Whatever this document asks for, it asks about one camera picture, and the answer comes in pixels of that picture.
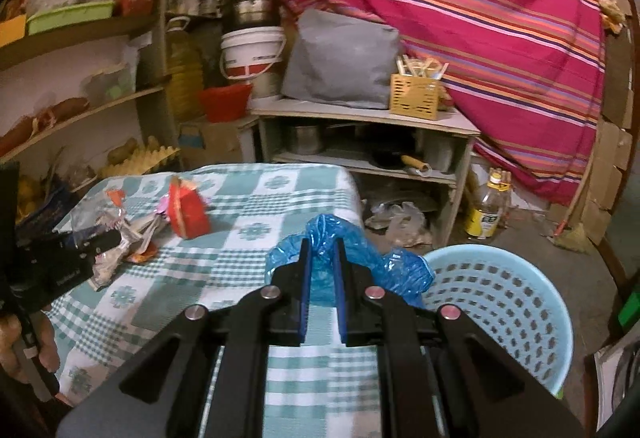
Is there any large yellow oil jug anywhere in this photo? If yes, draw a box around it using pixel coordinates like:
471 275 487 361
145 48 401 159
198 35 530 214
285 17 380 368
165 16 204 123

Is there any striped pink curtain cloth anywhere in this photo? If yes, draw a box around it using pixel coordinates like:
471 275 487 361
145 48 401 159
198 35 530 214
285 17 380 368
286 0 605 204

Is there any red plastic bowl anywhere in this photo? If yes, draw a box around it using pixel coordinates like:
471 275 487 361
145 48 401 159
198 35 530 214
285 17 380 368
198 83 253 123

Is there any red paper carton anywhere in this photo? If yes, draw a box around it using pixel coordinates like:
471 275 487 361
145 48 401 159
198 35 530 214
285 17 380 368
167 175 212 240

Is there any pan with wooden handle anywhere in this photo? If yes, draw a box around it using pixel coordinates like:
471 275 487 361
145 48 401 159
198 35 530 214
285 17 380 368
369 150 432 177

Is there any blue plastic bag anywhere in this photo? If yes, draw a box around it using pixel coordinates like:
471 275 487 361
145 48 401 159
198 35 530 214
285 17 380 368
265 214 435 308

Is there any green checkered tablecloth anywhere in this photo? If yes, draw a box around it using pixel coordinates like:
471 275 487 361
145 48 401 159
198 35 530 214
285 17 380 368
50 164 382 437

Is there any yellow egg tray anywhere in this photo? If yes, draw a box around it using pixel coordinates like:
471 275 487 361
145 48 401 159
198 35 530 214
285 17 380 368
98 135 180 178

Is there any wooden low shelf cabinet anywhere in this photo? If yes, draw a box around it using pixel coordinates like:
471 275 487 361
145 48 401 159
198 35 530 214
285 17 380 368
252 98 480 247

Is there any small broom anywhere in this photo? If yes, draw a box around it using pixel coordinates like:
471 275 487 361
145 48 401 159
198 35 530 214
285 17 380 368
548 153 594 253

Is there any left hand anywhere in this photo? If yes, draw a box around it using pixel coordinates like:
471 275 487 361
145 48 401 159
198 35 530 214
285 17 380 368
1 311 60 384

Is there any oil bottle on floor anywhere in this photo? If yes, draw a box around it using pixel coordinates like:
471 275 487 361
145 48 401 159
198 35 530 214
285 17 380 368
464 167 511 240

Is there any curved wooden wall shelf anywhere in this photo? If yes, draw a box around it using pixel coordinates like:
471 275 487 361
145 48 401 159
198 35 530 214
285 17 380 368
1 0 177 174

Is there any clear plastic bag on floor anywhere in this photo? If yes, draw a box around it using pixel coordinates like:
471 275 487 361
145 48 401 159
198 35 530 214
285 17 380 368
364 201 433 249

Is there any yellow cutlery holder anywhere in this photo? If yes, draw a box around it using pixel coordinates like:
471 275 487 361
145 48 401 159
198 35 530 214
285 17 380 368
390 54 454 121

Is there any metal cooking pot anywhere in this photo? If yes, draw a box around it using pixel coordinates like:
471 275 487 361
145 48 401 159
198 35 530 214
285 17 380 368
219 0 281 33

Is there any green plastic tray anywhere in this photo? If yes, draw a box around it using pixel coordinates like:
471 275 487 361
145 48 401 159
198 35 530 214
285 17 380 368
26 1 114 35

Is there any silver foil snack wrapper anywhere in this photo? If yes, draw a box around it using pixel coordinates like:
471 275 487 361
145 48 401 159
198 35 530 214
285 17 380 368
70 189 168 291

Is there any light blue plastic basket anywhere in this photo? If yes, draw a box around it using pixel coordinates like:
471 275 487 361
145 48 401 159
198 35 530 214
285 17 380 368
423 244 574 397

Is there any pink plastic wrapper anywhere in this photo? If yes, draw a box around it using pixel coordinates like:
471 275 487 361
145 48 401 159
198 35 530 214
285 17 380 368
154 195 169 218

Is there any grey fabric cover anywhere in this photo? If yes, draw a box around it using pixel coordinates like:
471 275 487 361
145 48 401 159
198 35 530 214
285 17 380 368
281 9 400 110

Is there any cardboard box under bowl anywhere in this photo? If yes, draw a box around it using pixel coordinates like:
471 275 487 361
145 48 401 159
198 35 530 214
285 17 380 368
178 115 258 169

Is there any white plastic bucket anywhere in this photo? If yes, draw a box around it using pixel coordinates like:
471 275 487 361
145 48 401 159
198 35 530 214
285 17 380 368
219 27 286 81

